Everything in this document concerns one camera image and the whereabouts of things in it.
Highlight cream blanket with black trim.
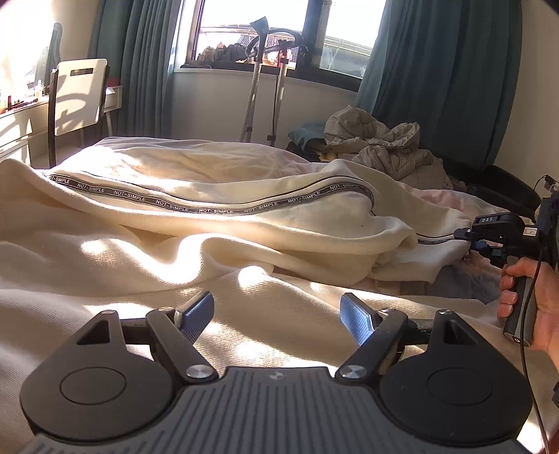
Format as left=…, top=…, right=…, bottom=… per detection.
left=0, top=136, right=476, bottom=291

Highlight dark clothes on windowsill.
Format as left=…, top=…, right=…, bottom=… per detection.
left=196, top=41, right=256, bottom=64

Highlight cream ribbed blanket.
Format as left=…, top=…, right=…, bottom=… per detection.
left=0, top=205, right=552, bottom=454

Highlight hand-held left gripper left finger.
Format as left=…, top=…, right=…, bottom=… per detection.
left=76, top=290, right=219, bottom=385

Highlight window with dark frame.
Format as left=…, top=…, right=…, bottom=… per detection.
left=185, top=0, right=389, bottom=81

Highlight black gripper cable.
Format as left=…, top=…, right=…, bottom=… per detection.
left=518, top=227, right=549, bottom=452

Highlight white desk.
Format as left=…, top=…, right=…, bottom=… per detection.
left=0, top=85, right=124, bottom=163

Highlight person's right hand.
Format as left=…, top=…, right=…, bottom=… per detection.
left=496, top=257, right=559, bottom=352

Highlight black upright panel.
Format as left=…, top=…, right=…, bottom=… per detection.
left=43, top=22, right=64, bottom=89

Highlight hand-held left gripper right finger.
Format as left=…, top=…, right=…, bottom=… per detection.
left=335, top=292, right=481, bottom=381

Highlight teal curtain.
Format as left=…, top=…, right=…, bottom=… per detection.
left=86, top=0, right=207, bottom=147
left=354, top=0, right=523, bottom=172

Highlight beige crumpled clothes pile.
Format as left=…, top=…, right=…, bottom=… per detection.
left=323, top=105, right=456, bottom=191

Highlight white chair with black frame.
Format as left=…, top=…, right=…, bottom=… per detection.
left=47, top=58, right=111, bottom=169

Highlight black padded furniture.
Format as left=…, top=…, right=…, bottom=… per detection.
left=440, top=154, right=543, bottom=215

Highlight garment steamer with hose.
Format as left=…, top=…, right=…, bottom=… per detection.
left=238, top=16, right=309, bottom=144

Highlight teal folded cloth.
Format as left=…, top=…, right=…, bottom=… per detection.
left=286, top=121, right=329, bottom=153

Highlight pink patterned bed sheet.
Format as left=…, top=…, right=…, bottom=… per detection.
left=393, top=181, right=506, bottom=305

